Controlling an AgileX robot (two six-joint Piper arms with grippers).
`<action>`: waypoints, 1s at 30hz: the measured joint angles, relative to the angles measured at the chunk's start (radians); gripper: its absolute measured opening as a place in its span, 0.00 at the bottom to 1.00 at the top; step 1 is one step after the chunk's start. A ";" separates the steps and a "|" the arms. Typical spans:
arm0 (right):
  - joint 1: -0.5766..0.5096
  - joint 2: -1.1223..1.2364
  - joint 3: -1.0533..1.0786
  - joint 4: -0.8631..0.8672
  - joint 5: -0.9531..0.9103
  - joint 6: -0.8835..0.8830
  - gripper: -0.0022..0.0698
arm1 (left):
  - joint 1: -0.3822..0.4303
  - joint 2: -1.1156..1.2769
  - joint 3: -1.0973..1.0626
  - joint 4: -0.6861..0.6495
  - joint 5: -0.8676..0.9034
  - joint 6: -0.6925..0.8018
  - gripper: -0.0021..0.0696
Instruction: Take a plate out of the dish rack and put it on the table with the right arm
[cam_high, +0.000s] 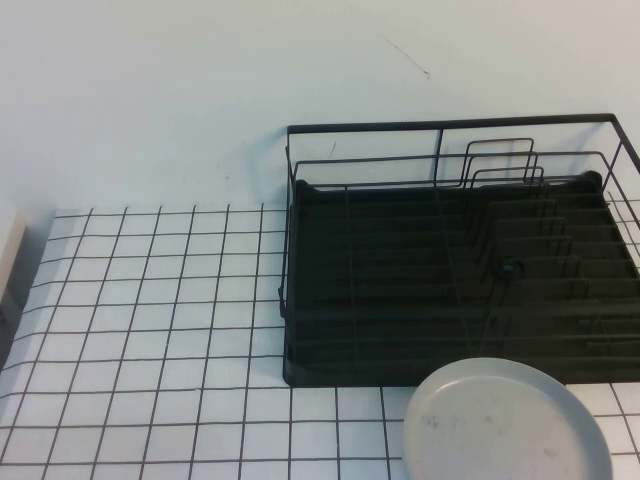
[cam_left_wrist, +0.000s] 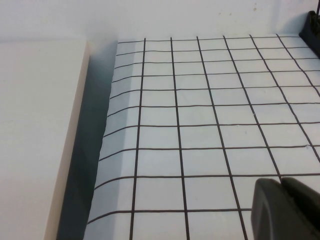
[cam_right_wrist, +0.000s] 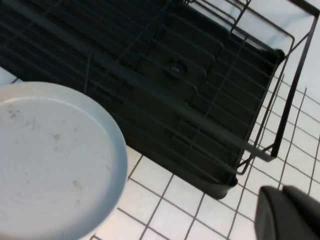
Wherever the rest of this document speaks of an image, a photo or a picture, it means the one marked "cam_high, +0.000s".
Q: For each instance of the white black-grid table mat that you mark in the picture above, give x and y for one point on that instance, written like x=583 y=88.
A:
x=150 y=300

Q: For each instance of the beige board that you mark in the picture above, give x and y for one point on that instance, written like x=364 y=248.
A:
x=9 y=250

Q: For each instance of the black plastic drain tray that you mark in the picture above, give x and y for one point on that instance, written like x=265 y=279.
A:
x=390 y=240

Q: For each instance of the grey round plate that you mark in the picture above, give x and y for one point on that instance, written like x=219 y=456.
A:
x=500 y=425

